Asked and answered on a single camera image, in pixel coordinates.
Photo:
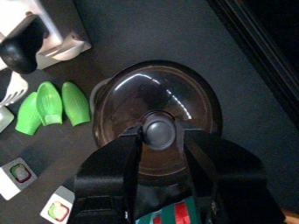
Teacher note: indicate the black frame rail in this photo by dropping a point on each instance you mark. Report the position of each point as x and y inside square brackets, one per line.
[261, 49]

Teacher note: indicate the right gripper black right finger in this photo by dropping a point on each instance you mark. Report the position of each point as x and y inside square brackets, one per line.
[230, 180]

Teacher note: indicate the glass pot lid grey knob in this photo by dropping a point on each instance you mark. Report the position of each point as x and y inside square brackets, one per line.
[155, 96]

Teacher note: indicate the white plastic fork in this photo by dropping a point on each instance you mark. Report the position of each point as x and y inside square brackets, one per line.
[14, 89]

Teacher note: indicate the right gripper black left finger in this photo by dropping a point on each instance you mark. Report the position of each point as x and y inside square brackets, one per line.
[104, 180]

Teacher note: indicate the small white printed box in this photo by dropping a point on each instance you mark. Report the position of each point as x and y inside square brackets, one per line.
[58, 208]
[18, 176]

